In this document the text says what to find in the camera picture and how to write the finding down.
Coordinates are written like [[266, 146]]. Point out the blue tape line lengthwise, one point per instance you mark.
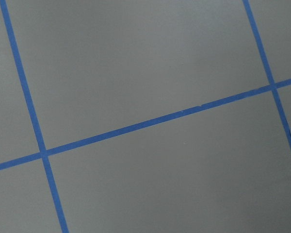
[[144, 124]]

